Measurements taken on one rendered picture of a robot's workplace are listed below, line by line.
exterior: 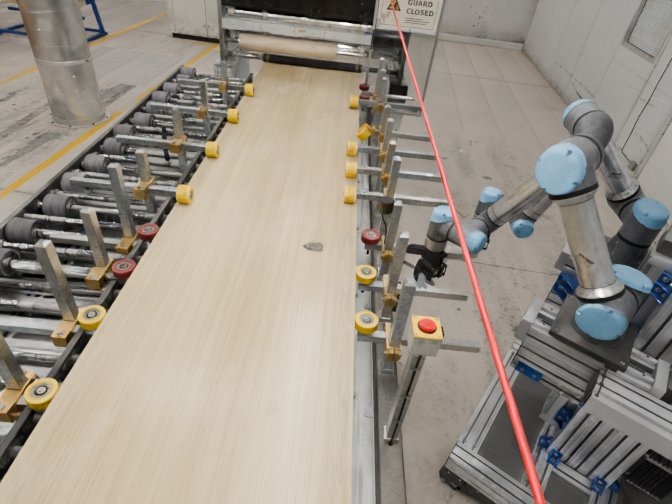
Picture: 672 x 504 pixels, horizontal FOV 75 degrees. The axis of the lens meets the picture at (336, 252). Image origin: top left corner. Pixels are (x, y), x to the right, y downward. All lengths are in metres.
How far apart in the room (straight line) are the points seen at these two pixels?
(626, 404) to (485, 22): 9.38
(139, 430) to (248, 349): 0.36
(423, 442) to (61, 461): 1.59
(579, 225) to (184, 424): 1.14
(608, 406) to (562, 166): 0.72
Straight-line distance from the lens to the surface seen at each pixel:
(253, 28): 3.95
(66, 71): 5.09
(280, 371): 1.36
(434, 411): 2.47
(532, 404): 2.43
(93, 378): 1.44
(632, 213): 1.92
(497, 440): 2.24
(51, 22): 4.99
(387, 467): 1.47
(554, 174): 1.22
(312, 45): 3.92
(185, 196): 2.01
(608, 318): 1.34
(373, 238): 1.87
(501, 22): 10.48
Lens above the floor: 2.00
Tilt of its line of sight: 38 degrees down
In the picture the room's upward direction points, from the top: 7 degrees clockwise
